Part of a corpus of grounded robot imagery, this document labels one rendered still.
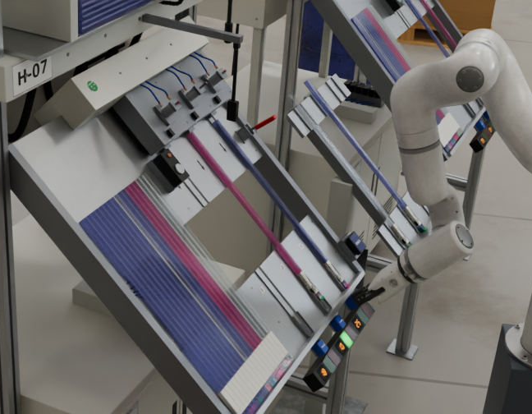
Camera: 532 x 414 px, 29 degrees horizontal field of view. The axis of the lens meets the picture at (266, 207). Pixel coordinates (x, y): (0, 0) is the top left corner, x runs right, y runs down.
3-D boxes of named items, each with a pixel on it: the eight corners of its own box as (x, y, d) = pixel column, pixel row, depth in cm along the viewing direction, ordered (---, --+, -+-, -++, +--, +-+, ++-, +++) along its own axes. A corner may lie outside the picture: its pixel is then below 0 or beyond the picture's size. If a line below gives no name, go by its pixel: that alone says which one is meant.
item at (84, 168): (249, 165, 253) (263, 154, 250) (104, 292, 199) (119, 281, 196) (166, 58, 251) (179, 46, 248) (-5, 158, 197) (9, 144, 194)
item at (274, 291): (349, 278, 254) (358, 272, 253) (231, 434, 201) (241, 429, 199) (301, 218, 253) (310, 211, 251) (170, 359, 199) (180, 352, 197)
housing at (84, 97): (173, 74, 252) (210, 41, 243) (57, 145, 212) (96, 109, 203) (153, 48, 251) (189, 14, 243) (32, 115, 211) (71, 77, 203)
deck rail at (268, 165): (347, 282, 258) (365, 271, 254) (344, 286, 256) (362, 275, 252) (169, 56, 252) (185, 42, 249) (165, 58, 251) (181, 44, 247)
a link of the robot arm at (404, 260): (424, 286, 231) (415, 292, 233) (436, 268, 238) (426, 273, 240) (402, 256, 231) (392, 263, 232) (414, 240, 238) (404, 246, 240)
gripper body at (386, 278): (415, 289, 232) (379, 310, 239) (428, 269, 240) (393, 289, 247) (396, 263, 232) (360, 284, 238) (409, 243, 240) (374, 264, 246)
